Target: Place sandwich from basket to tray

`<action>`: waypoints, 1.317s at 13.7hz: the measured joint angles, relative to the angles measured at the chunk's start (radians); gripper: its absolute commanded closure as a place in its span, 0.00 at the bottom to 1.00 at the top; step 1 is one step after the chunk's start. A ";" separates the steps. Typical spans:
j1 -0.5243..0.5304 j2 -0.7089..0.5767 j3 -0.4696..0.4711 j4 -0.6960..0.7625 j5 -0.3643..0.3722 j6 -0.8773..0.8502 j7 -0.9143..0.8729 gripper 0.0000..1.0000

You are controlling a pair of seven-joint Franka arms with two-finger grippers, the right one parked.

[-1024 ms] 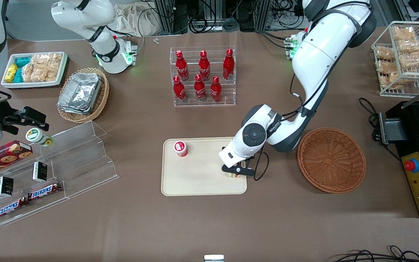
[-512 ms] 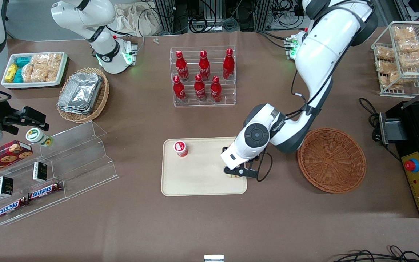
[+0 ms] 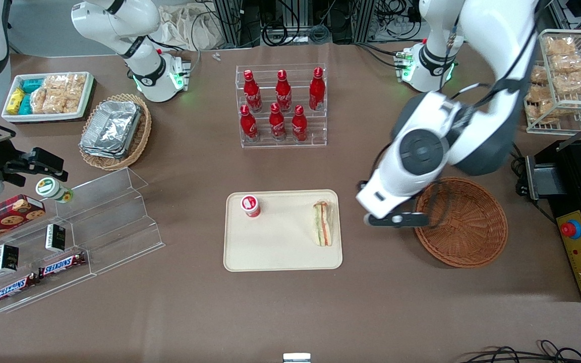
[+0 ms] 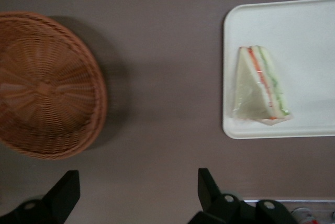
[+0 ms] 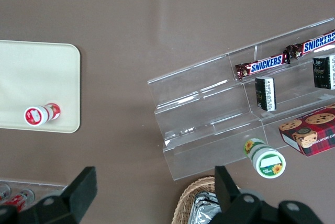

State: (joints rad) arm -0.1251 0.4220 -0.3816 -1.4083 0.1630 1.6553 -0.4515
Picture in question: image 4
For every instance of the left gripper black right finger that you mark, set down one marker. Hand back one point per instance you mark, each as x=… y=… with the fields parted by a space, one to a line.
x=212 y=200

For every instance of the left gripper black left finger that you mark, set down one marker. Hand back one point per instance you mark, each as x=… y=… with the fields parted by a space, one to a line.
x=65 y=197

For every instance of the triangle sandwich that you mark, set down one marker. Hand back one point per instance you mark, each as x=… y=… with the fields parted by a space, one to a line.
x=251 y=90

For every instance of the round brown wicker basket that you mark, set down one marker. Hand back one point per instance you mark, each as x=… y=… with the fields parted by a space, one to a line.
x=47 y=88

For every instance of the beige plastic tray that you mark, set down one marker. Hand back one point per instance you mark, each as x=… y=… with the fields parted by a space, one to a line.
x=301 y=30

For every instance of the red cola bottle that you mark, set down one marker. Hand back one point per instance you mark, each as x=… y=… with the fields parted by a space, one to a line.
x=305 y=216

